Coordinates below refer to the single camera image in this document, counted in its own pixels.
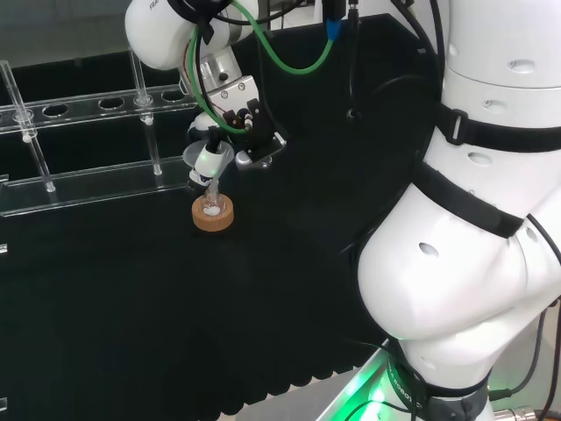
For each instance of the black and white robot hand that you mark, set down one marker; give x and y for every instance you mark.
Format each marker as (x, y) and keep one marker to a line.
(236, 94)

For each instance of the clear funnel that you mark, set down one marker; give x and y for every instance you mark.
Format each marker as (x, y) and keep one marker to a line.
(226, 153)

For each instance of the round-bottom glass flask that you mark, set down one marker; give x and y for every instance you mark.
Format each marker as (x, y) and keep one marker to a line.
(211, 211)

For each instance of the clear funnel stand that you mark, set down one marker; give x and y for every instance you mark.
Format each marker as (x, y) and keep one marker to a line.
(87, 182)

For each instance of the black bench cloth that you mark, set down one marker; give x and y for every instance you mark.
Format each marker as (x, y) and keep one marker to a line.
(131, 307)

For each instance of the metal base plate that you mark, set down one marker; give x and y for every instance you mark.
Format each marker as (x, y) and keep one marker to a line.
(342, 394)

